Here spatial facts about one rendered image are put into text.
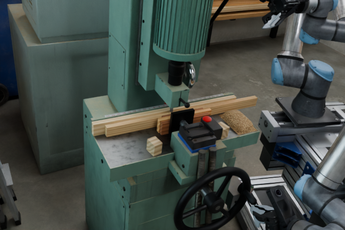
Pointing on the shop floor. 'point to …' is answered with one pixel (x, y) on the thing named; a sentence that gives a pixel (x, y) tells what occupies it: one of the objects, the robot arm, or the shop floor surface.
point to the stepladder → (5, 180)
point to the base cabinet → (148, 204)
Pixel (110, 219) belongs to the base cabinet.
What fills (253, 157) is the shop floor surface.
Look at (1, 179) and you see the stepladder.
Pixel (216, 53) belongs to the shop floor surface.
